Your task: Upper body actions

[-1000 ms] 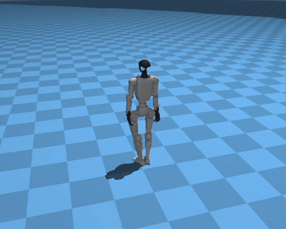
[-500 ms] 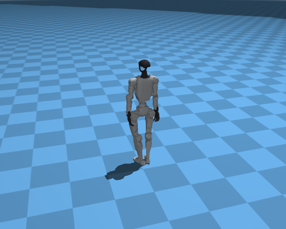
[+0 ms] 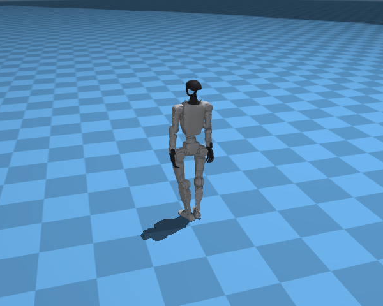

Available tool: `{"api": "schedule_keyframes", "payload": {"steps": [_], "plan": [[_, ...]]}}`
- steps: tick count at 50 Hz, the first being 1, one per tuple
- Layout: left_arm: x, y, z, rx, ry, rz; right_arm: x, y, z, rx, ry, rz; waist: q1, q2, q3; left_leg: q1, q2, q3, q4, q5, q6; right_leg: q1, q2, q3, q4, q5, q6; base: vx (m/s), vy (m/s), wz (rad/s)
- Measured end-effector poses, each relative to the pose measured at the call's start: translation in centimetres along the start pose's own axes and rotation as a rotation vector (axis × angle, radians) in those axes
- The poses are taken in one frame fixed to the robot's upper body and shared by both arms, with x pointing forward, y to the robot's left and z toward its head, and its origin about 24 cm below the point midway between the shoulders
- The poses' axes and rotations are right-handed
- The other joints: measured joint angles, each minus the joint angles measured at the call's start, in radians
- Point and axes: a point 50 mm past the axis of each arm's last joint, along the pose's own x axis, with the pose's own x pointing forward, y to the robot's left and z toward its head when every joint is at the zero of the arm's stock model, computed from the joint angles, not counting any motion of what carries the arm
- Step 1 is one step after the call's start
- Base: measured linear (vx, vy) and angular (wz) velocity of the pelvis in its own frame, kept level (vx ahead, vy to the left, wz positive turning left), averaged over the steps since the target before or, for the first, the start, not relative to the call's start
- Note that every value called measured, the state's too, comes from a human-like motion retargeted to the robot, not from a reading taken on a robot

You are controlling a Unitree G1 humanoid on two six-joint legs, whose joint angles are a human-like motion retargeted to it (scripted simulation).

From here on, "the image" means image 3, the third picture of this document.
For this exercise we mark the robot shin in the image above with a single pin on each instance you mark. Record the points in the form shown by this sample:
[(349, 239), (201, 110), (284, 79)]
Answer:
[(198, 195), (185, 197)]

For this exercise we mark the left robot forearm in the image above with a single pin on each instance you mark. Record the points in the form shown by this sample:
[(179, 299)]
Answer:
[(172, 141)]

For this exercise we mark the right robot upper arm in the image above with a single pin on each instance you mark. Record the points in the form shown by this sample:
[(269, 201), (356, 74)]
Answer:
[(208, 115)]

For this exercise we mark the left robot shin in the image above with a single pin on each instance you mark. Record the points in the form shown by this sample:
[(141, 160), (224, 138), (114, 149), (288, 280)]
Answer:
[(185, 197)]

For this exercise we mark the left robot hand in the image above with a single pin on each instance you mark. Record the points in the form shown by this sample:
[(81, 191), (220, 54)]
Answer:
[(172, 157)]

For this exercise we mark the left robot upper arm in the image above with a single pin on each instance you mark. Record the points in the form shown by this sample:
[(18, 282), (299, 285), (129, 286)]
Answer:
[(176, 111)]

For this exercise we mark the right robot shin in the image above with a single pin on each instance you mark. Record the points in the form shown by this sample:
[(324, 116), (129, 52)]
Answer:
[(198, 195)]

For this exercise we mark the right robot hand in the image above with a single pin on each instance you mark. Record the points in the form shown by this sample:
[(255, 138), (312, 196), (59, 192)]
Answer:
[(210, 153)]

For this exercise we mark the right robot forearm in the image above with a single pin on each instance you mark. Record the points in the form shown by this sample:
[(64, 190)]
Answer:
[(208, 138)]

